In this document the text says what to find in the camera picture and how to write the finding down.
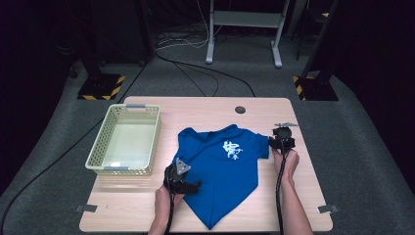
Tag grey table bracket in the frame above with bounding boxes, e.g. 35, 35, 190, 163
74, 204, 99, 213
316, 204, 340, 214

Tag hand-held gripper black cable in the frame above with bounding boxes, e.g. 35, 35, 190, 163
275, 147, 292, 235
163, 191, 176, 235

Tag white metal stand frame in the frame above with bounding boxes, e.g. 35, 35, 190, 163
205, 0, 292, 69

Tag black stand with striped base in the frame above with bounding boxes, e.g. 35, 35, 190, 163
76, 0, 126, 102
292, 0, 341, 102

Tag blue t-shirt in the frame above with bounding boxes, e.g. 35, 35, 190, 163
171, 123, 271, 231

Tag left hand-held gripper black cable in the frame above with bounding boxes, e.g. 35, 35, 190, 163
163, 191, 176, 235

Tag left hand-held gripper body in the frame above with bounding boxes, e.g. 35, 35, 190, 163
162, 157, 193, 194

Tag long black floor cable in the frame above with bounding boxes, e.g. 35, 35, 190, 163
0, 62, 149, 235

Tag person's right hand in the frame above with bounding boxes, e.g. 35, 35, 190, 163
271, 148, 300, 184

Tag cream perforated plastic basket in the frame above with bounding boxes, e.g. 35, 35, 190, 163
84, 103, 161, 176

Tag person's left hand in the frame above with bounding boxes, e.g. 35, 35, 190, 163
154, 184, 186, 224

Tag right hand-held gripper black cable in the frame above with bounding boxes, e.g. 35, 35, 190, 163
275, 147, 292, 235

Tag white floor cables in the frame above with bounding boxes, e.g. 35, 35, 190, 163
156, 0, 223, 51

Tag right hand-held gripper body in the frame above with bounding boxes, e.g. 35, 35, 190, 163
271, 121, 300, 155

